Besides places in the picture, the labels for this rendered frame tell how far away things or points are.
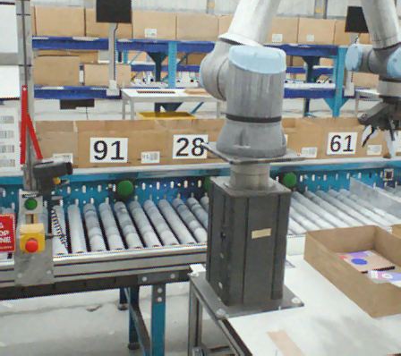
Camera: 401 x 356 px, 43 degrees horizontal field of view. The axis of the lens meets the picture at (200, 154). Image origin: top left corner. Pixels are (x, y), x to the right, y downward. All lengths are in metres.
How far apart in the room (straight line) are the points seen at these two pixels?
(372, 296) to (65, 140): 1.38
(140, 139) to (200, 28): 4.82
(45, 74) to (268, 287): 5.33
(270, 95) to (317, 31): 6.38
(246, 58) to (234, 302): 0.65
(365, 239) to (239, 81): 0.83
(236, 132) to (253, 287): 0.43
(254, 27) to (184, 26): 5.46
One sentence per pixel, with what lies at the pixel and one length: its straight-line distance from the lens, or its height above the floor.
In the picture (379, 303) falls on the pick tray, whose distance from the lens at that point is 1.50.
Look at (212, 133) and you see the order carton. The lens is 2.35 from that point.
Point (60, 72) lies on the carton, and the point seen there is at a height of 0.95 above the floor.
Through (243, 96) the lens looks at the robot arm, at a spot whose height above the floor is 1.33.
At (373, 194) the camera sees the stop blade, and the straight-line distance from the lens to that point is 2.48.
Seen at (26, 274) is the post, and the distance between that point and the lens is 1.77.
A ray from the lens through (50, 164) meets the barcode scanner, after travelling 1.59.
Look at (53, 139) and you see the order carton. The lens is 2.24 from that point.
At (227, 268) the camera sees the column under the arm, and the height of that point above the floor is 0.87.
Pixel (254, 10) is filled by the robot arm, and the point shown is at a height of 1.55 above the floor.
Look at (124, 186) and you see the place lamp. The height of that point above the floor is 0.82.
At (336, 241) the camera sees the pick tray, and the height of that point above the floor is 0.80.
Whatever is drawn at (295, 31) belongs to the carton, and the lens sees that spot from 7.50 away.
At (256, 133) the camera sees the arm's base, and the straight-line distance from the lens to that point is 1.31.
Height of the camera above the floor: 1.48
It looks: 13 degrees down
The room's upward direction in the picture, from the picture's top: 2 degrees clockwise
